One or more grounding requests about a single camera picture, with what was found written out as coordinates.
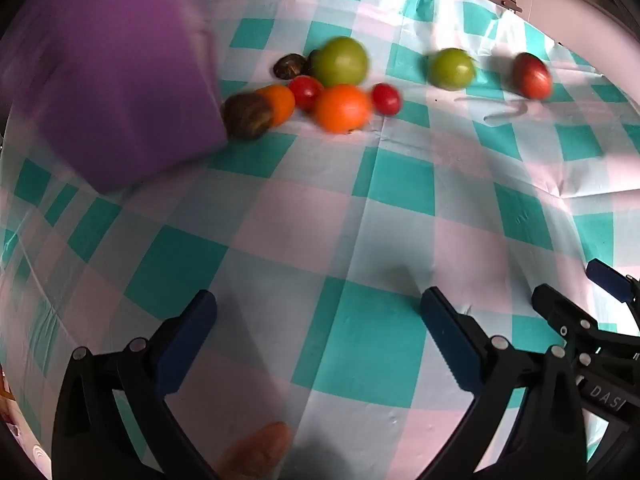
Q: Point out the large green tomato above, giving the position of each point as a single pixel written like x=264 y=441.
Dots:
x=342 y=61

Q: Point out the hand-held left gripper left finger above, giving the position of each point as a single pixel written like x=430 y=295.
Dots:
x=190 y=345

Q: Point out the purple storage box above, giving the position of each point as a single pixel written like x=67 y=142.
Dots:
x=115 y=70

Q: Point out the small green tomato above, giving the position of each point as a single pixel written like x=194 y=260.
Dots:
x=451 y=68

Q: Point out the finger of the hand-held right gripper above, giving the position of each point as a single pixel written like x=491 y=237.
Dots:
x=607 y=279
x=557 y=310

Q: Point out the person's left hand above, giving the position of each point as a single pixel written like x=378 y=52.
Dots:
x=257 y=452

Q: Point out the red oval tomato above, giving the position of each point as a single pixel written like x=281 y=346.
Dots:
x=531 y=75

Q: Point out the red cherry tomato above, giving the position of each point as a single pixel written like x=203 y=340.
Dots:
x=386 y=98
x=305 y=91

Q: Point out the teal checkered tablecloth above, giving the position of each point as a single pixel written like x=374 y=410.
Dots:
x=350 y=240

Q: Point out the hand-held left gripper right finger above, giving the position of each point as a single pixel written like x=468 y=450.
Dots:
x=450 y=345

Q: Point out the large orange tomato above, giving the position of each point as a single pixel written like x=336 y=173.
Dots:
x=342 y=108

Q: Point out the large dark brown fruit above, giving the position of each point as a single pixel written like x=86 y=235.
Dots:
x=245 y=116

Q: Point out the small dark brown fruit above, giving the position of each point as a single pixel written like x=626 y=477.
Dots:
x=290 y=66

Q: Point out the small orange tomato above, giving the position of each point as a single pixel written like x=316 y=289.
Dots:
x=279 y=104

